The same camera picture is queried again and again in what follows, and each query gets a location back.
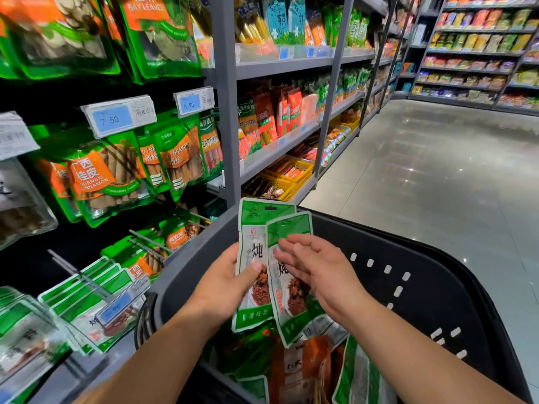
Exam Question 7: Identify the green white-slice packets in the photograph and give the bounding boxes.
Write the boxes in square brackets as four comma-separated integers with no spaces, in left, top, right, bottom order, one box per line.
[0,0,121,81]

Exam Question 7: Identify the yellow display trays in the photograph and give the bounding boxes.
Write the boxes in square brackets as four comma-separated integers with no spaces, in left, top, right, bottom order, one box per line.
[244,155,315,203]

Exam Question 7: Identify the person's left hand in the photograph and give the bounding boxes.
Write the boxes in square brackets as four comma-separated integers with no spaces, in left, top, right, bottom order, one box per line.
[184,241,264,333]

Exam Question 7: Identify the pile of packets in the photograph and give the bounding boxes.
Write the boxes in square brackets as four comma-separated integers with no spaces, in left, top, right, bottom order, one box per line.
[198,311,401,404]

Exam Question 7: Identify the row of red orange packets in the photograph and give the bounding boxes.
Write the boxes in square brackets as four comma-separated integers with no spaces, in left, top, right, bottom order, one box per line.
[237,84,319,158]

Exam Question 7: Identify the gray metal shelving unit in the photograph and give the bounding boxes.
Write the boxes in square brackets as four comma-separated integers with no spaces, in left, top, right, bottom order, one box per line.
[211,0,422,207]
[408,0,539,117]

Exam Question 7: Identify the row of green white packets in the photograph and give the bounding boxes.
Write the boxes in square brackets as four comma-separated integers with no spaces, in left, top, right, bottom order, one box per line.
[38,255,151,356]

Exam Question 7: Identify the person's left forearm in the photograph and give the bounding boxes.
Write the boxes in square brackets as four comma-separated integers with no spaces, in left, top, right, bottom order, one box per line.
[74,307,224,404]

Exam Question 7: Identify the person's right hand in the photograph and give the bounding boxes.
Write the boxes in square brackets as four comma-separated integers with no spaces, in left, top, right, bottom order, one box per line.
[275,233,367,327]

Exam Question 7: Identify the row of clear green-top packets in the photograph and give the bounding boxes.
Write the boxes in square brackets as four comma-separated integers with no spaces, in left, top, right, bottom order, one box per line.
[0,286,74,401]

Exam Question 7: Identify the green leaf packets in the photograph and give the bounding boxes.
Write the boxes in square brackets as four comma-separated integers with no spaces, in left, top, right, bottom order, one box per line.
[103,0,204,82]

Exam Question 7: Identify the black shopping basket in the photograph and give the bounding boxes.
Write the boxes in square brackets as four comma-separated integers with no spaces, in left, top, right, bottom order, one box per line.
[135,201,533,404]

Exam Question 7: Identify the row of teal yellow packets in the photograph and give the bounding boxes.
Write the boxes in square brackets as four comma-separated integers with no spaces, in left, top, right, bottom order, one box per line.
[234,0,331,49]

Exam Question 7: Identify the row of green snack packets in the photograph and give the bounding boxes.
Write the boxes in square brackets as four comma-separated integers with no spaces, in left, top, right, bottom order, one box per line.
[324,6,372,49]

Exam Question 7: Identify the person's right forearm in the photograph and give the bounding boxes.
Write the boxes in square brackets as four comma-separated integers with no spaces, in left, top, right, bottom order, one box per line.
[332,290,502,404]

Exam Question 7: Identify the blue white price tag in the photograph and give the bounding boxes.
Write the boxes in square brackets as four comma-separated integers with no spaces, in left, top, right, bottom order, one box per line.
[173,85,217,120]
[0,111,42,162]
[94,276,152,327]
[81,94,158,139]

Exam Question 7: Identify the green white stew seasoning packet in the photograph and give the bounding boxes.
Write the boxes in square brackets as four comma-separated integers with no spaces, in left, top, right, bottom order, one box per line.
[265,211,326,348]
[231,198,296,333]

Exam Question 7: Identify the green orange Guangxi cinnamon bags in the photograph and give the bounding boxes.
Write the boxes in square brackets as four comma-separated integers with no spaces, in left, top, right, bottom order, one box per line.
[29,126,154,229]
[135,112,226,201]

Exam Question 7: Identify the clear cinnamon packets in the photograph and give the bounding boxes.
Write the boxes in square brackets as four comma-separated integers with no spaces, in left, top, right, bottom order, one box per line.
[0,157,59,251]

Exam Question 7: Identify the rows of colourful packaged goods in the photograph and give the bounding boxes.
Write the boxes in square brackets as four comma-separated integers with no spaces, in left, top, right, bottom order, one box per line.
[413,0,539,110]

